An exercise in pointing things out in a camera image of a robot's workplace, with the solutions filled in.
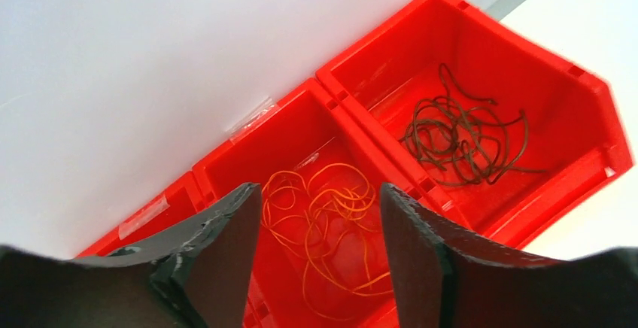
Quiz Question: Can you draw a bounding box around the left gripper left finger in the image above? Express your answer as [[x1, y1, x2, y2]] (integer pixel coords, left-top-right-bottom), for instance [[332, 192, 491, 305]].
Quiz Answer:
[[76, 182, 262, 327]]

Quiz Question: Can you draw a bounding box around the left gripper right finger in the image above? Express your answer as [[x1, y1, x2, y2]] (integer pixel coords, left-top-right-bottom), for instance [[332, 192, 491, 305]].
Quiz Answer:
[[380, 183, 557, 327]]

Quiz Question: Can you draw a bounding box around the dark brown cable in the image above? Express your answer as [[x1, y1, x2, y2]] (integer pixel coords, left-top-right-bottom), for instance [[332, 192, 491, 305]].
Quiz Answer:
[[398, 62, 548, 187]]

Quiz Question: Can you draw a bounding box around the red three-compartment bin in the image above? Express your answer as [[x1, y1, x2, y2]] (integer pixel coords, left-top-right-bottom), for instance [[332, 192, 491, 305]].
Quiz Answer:
[[85, 0, 633, 327]]

